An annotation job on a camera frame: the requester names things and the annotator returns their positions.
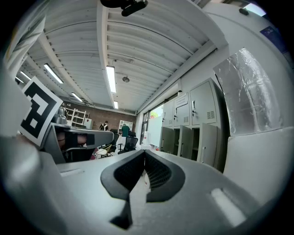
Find white shelving rack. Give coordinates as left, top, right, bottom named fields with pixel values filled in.
left=65, top=107, right=93, bottom=129

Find white boxy unit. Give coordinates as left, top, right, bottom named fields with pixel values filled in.
left=223, top=126, right=294, bottom=206

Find person's left hand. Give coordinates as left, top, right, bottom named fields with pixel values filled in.
left=57, top=133, right=88, bottom=148

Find white bookcase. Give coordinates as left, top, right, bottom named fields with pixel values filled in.
left=118, top=119, right=134, bottom=134

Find blue wall sign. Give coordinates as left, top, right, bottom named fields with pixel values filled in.
left=260, top=26, right=277, bottom=35

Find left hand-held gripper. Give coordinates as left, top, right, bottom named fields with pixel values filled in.
left=17, top=76, right=115, bottom=165

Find black office chair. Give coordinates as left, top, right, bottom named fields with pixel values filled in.
left=107, top=129, right=120, bottom=153
left=117, top=136, right=139, bottom=155

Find black camera device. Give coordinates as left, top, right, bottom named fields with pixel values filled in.
left=100, top=0, right=149, bottom=17

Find whiteboard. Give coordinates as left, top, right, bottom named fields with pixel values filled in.
left=147, top=115, right=164, bottom=148

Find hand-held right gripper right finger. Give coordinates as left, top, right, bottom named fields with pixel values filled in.
left=144, top=148, right=262, bottom=235

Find yellow wire chair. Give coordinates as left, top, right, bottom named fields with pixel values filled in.
left=95, top=144, right=113, bottom=159

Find white paper notice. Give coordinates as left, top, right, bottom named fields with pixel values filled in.
left=175, top=95, right=189, bottom=108

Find grey metal lockers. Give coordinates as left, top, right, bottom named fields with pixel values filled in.
left=159, top=77, right=230, bottom=173

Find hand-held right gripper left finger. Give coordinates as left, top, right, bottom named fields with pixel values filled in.
left=56, top=149, right=146, bottom=235

